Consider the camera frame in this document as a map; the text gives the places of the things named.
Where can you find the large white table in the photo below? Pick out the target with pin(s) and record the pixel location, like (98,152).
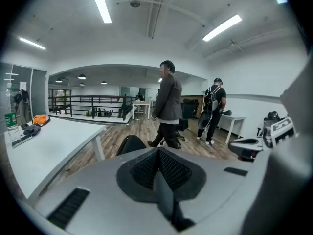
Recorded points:
(53,150)

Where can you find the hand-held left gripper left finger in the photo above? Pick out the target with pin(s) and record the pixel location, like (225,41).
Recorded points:
(97,180)

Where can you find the gray oval shell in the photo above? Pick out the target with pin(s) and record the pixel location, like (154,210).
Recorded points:
(205,121)

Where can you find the ceiling tube light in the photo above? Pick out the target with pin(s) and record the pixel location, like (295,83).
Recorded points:
(32,43)
(100,2)
(222,28)

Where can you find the orange bag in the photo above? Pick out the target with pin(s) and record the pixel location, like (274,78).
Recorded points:
(40,119)

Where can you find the green label bottle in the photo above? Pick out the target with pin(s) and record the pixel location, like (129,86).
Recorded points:
(11,126)

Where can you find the black office chair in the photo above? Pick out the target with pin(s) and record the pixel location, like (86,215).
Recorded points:
(187,114)

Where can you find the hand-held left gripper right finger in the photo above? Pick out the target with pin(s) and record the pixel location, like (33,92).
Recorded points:
(215,185)

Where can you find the small white table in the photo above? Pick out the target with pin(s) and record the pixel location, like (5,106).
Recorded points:
(233,120)

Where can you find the black folding chair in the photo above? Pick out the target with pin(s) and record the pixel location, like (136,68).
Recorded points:
(130,144)

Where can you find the black metal railing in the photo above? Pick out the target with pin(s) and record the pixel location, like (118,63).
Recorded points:
(97,104)

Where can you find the wooden top table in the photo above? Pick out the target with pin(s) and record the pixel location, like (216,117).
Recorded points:
(141,104)

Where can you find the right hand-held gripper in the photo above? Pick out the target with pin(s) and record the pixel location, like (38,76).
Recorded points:
(281,131)

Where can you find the black remote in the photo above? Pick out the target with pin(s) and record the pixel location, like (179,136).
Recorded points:
(22,140)

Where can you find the gray door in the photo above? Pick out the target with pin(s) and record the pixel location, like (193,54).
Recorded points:
(39,92)

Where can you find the black object on table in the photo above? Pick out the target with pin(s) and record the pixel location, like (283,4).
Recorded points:
(227,112)

